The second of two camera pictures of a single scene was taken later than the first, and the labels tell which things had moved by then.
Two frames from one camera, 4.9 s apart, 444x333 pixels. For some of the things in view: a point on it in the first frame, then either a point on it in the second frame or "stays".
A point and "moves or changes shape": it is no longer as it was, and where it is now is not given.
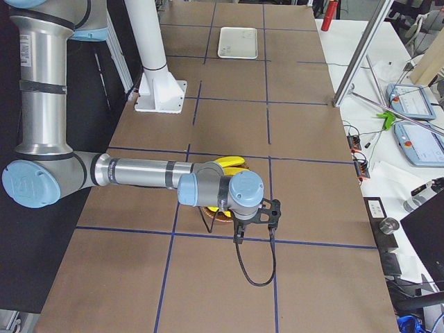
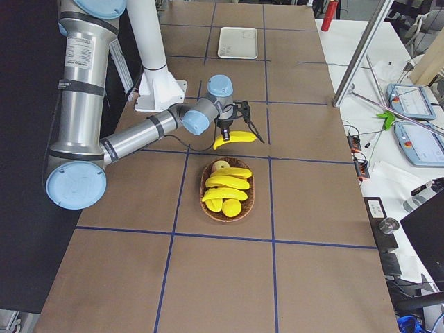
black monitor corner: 426,229 stays
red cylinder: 331,12 stays
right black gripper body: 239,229 to 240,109
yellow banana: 230,161 moves or changes shape
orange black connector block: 354,142 stays
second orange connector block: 362,169 stays
